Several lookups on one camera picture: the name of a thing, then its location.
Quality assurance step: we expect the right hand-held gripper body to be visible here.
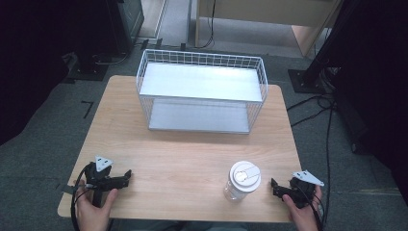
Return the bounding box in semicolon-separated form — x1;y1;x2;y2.
282;169;325;209

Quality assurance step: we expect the dark cabinet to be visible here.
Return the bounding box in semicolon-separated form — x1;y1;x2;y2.
104;0;145;57

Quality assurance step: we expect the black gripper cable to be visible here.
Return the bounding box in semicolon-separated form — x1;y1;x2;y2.
299;187;325;231
69;162;94;231

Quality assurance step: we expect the white wire two-tier rack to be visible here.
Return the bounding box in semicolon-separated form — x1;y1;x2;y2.
136;48;269;135

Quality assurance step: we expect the black hanging cable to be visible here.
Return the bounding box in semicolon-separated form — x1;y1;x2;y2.
196;0;217;50

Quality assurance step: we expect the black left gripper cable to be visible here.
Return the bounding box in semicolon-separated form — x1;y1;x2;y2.
69;162;94;231

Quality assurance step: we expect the black stand with base plate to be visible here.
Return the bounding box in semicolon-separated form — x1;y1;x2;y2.
287;0;345;95
65;51;111;82

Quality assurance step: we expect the dark curtain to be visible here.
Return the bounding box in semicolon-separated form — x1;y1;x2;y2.
0;0;112;147
330;0;408;208

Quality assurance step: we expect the long black floor cable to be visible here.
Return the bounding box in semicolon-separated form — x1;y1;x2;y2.
322;107;335;227

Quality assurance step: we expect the person's right hand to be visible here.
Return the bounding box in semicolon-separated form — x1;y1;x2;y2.
282;185;323;231

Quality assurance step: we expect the clear cup with white lid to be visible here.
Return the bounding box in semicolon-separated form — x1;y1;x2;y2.
223;160;262;202

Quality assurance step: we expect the person's dark clothing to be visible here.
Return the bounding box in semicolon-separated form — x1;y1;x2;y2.
110;219;292;231

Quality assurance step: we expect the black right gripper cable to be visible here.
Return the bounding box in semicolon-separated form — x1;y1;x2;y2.
299;187;325;231

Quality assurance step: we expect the light wooden desk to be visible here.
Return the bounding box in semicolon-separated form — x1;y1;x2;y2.
194;0;343;58

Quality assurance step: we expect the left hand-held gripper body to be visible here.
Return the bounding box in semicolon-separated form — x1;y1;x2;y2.
84;155;115;208

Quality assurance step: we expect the person's left hand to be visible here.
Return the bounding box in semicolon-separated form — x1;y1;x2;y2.
74;179;119;231

